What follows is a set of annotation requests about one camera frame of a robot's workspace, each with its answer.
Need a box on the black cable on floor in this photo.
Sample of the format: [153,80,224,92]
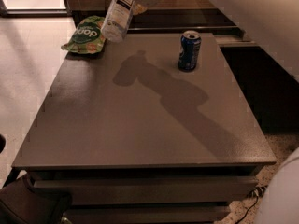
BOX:
[234,195,260,224]

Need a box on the blue soda can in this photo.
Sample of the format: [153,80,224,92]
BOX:
[178,30,202,72]

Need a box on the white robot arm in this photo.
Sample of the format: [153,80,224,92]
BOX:
[209,0,299,224]

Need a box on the black chair seat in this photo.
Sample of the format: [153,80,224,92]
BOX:
[0,175,72,224]

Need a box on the clear plastic tea bottle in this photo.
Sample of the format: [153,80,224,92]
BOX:
[101,0,134,43]

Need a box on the striped power strip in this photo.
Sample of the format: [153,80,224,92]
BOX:
[247,186,267,198]

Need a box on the green rice chip bag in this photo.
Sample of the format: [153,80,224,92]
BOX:
[61,16,106,54]

